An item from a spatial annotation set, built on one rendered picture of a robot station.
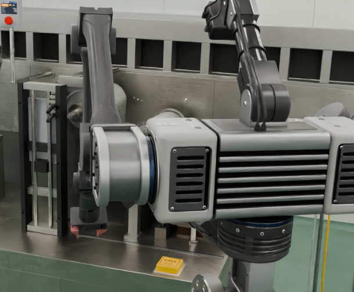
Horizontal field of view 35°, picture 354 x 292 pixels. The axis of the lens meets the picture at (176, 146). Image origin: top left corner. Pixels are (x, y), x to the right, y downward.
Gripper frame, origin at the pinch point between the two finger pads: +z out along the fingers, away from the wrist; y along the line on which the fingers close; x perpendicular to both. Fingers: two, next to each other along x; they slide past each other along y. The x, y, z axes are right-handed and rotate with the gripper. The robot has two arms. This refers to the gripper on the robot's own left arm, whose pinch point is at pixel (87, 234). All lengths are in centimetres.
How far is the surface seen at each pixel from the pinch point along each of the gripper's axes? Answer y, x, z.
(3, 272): 26.3, -12.8, 35.6
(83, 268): 0.3, -1.5, 19.9
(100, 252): -5.8, -8.5, 21.7
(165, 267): -24.3, 6.1, 11.2
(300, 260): -163, -101, 178
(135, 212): -19.0, -22.5, 18.5
